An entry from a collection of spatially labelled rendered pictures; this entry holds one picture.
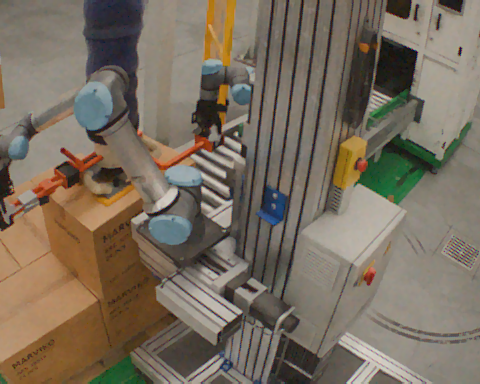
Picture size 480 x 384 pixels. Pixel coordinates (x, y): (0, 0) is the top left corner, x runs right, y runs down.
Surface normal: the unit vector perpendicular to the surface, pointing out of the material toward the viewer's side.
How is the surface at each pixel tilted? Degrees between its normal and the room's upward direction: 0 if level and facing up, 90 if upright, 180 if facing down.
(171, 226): 96
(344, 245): 0
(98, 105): 85
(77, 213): 1
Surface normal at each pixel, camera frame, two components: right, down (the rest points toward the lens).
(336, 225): 0.08, -0.80
